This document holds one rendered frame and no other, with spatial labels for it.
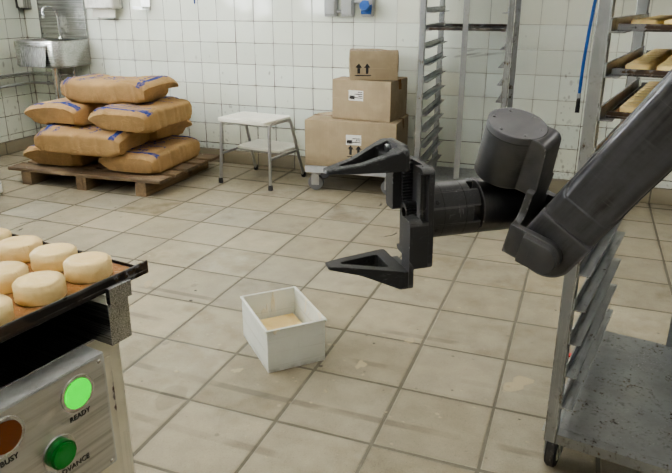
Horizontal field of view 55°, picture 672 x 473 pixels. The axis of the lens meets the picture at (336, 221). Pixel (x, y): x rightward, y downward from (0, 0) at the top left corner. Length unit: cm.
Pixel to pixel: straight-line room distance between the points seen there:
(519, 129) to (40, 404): 53
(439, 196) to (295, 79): 410
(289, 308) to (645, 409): 126
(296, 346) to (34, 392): 161
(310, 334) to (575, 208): 169
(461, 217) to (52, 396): 44
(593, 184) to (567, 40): 367
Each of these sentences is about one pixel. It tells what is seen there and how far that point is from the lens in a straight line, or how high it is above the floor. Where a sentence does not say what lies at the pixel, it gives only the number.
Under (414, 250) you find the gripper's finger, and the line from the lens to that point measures 63.
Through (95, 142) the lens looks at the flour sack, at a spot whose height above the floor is 33.
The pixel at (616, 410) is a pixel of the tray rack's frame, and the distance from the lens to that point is 195.
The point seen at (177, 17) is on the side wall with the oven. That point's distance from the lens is 514.
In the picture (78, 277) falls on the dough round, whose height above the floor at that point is 91.
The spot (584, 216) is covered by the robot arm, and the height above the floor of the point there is 101.
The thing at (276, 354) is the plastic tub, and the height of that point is 7.
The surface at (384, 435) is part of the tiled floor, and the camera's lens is 197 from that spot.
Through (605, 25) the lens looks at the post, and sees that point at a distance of 148.
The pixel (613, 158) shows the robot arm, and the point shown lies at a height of 106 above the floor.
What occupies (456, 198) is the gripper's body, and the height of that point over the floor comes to 100.
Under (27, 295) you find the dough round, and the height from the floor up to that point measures 92.
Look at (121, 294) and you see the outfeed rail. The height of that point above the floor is 90.
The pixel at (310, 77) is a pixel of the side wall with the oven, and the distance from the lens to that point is 466.
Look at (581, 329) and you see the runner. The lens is 175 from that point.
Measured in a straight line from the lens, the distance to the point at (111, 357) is 79.
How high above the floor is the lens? 119
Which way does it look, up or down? 19 degrees down
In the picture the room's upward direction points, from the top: straight up
